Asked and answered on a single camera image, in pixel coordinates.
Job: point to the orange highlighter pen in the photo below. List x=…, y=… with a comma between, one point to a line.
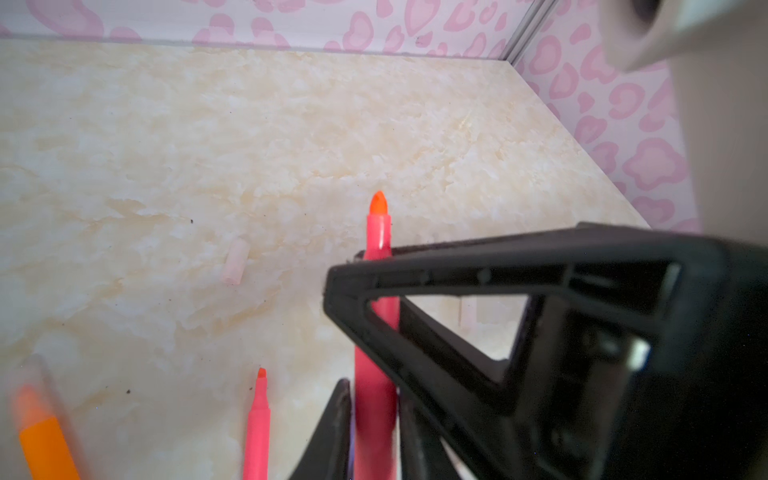
x=39, y=430

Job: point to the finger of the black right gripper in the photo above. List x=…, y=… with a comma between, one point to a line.
x=600, y=352

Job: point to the translucent pink cap left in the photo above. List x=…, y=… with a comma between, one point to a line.
x=235, y=262

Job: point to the translucent pink cap right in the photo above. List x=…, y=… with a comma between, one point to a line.
x=468, y=313

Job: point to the translucent pink cap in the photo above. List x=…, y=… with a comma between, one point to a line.
x=235, y=262
x=468, y=313

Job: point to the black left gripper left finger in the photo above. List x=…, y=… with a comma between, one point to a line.
x=327, y=455

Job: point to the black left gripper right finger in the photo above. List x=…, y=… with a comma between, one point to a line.
x=422, y=454

